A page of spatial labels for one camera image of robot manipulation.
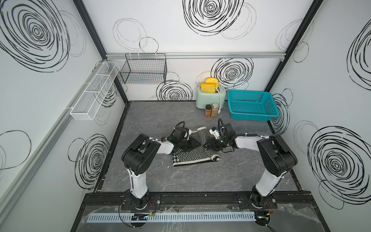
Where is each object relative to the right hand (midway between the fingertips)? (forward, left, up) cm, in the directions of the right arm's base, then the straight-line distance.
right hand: (205, 147), depth 91 cm
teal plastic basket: (+40, -39, -3) cm, 56 cm away
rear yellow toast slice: (+46, -6, +17) cm, 50 cm away
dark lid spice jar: (+28, -3, +4) cm, 28 cm away
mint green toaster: (+36, +1, +8) cm, 37 cm away
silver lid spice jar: (+28, -8, +4) cm, 29 cm away
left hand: (+1, +4, +1) cm, 4 cm away
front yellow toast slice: (+39, -2, +16) cm, 42 cm away
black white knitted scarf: (-4, +3, -1) cm, 5 cm away
